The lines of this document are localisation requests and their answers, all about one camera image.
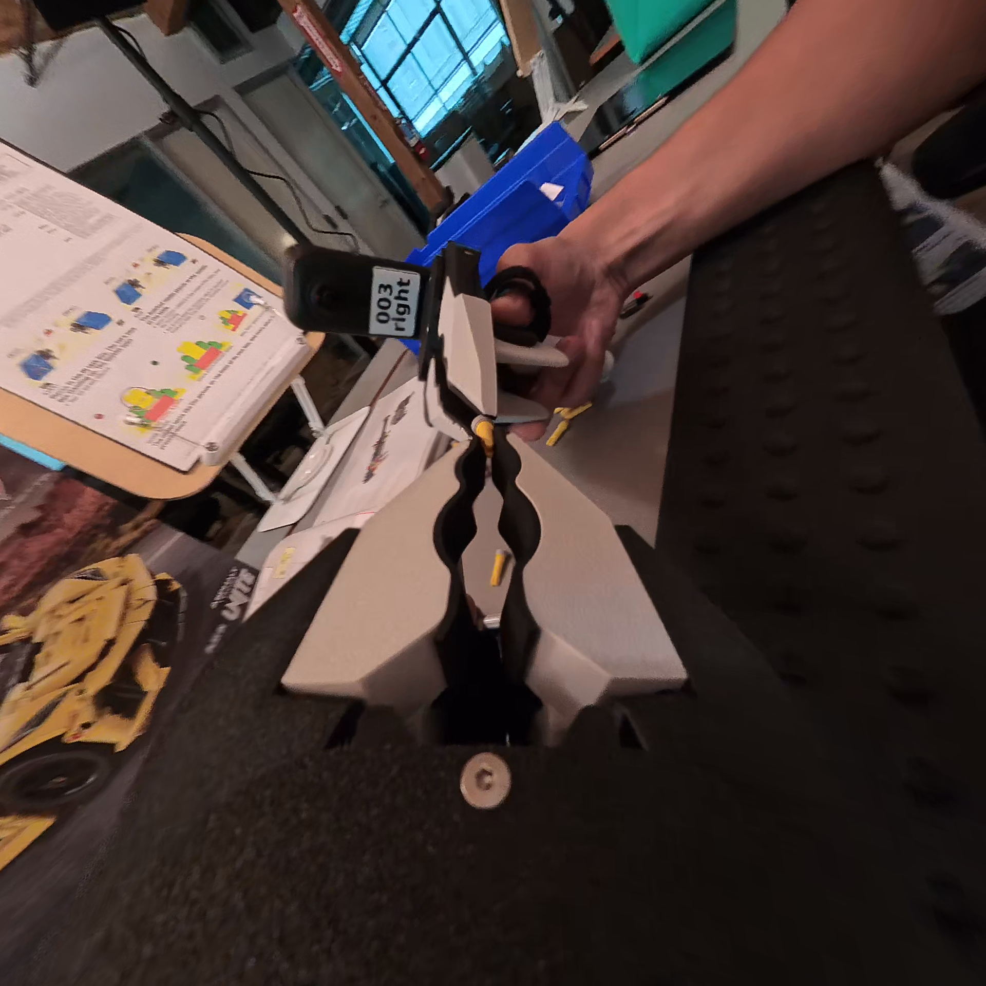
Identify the person's right hand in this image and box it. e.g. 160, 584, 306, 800
489, 230, 629, 444

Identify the teal tote bag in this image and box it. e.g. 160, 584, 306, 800
604, 0, 736, 93

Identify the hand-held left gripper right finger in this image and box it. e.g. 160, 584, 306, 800
493, 431, 688, 744

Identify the black tripod pole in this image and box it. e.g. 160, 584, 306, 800
92, 15, 309, 248

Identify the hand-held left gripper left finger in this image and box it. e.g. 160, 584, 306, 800
281, 443, 486, 725

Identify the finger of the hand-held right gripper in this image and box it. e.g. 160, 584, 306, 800
420, 362, 474, 444
443, 296, 502, 421

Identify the black lego set box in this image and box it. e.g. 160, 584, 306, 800
0, 447, 248, 986

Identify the white printed instruction sheet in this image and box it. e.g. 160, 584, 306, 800
0, 142, 309, 471

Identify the person's right forearm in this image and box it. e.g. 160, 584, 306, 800
574, 0, 986, 297

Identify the black perforated board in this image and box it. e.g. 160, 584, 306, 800
658, 162, 986, 986

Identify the wooden document holder stand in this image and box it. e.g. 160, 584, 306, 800
0, 139, 371, 533

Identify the stack of blue plastic bins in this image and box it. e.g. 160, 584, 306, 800
404, 122, 594, 355

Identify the lego instruction booklet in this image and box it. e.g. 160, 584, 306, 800
246, 393, 451, 610

